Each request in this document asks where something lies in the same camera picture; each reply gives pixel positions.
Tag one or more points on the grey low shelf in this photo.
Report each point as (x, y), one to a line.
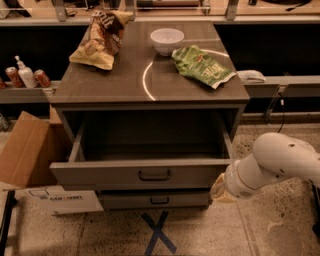
(13, 95)
(290, 86)

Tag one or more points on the white pump bottle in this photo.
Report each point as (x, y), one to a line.
(26, 74)

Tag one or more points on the black top drawer handle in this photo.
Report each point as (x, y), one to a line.
(147, 177)

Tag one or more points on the brown cardboard box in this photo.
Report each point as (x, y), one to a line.
(32, 146)

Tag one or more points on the black stand left edge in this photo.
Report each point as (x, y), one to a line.
(6, 219)

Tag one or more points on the white bowl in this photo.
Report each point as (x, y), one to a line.
(166, 40)

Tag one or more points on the red soda can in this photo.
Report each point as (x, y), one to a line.
(13, 75)
(42, 78)

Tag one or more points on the black stand edge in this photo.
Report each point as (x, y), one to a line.
(316, 195)
(6, 219)

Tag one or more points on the blue tape cross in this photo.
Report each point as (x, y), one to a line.
(158, 233)

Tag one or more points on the red soda can left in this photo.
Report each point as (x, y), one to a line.
(13, 75)

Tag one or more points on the white folded cloth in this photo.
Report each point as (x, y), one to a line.
(251, 76)

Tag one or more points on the grey low shelf right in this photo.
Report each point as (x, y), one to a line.
(290, 86)

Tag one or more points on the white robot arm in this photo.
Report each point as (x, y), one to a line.
(274, 158)

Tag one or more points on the red soda can right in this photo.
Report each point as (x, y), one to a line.
(42, 78)

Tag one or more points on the grey drawer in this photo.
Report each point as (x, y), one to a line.
(166, 152)
(138, 200)

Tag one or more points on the green chip bag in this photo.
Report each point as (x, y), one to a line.
(193, 62)

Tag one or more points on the grey drawer cabinet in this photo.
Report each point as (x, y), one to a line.
(142, 83)

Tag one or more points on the yellow brown chip bag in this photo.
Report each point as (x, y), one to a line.
(103, 39)

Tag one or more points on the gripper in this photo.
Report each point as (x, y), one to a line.
(235, 182)

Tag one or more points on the grey bottom drawer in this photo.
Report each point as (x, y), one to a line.
(138, 200)

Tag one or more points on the black drawer handle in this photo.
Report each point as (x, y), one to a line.
(147, 177)
(159, 201)

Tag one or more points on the black bottom drawer handle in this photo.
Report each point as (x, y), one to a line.
(159, 201)

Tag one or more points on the black stand right edge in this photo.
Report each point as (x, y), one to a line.
(316, 195)

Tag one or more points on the grey top drawer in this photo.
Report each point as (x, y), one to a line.
(166, 152)

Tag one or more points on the grey low shelf left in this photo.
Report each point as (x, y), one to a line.
(13, 95)

